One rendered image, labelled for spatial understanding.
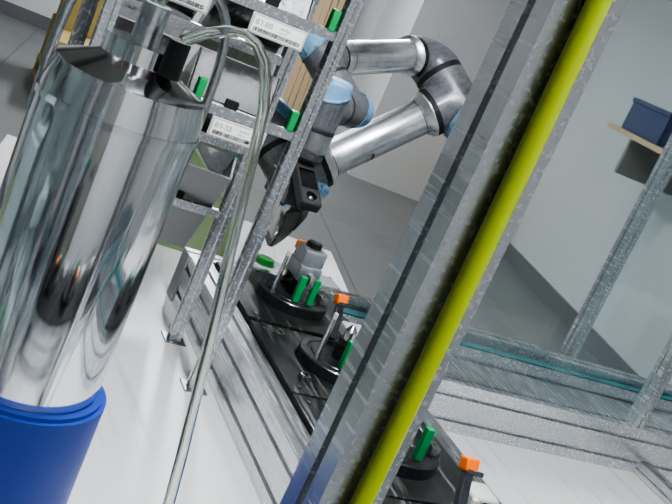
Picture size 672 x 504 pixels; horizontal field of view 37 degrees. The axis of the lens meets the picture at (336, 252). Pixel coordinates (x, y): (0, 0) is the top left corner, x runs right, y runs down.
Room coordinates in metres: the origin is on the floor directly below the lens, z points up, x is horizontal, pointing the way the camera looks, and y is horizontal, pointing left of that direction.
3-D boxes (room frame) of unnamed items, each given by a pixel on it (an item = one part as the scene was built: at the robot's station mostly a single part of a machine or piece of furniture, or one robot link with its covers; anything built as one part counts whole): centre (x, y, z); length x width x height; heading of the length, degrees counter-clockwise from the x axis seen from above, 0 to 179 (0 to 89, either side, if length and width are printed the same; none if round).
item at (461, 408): (1.91, -0.24, 0.91); 0.84 x 0.28 x 0.10; 117
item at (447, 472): (1.35, -0.19, 1.01); 0.24 x 0.24 x 0.13; 27
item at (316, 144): (2.01, 0.14, 1.23); 0.08 x 0.08 x 0.05
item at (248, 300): (1.80, 0.04, 0.96); 0.24 x 0.24 x 0.02; 27
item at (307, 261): (1.79, 0.04, 1.06); 0.08 x 0.04 x 0.07; 27
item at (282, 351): (1.57, -0.08, 1.01); 0.24 x 0.24 x 0.13; 27
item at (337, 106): (2.02, 0.13, 1.31); 0.09 x 0.08 x 0.11; 156
